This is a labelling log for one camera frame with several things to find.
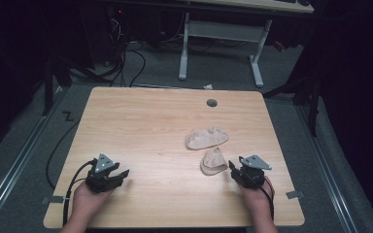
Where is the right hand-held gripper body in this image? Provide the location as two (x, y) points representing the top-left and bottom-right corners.
(231, 154), (273, 190)

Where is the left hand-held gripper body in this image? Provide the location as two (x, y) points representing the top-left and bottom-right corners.
(85, 152), (122, 194)

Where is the beige sock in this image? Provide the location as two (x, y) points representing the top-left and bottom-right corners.
(200, 147), (229, 177)
(185, 126), (230, 150)

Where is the person's left hand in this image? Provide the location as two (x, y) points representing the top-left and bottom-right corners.
(72, 181), (115, 217)

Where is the person's right hand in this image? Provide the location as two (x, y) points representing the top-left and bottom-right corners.
(238, 176), (277, 213)

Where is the grey tape strip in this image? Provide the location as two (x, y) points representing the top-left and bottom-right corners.
(41, 195), (65, 205)
(285, 190), (305, 200)

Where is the black zigzag tape mark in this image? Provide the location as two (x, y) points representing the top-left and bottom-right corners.
(61, 110), (76, 122)

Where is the dark metal stand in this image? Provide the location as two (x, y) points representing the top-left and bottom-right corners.
(41, 56), (73, 117)
(261, 61), (324, 138)

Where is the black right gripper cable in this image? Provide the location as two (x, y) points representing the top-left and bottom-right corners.
(259, 179), (276, 221)

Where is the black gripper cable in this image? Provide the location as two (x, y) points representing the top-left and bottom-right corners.
(259, 179), (276, 221)
(62, 159), (98, 227)

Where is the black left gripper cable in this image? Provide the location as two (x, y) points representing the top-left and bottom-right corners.
(62, 159), (98, 227)

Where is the black floor cable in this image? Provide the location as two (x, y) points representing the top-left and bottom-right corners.
(45, 118), (81, 190)

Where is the metal floor rail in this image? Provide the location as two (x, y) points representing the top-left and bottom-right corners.
(0, 86), (64, 226)
(294, 104), (359, 233)

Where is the bundle of black cables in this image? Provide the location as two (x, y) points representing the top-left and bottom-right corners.
(108, 17), (147, 88)

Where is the white metal frame desk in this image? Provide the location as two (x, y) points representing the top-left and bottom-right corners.
(103, 0), (315, 88)

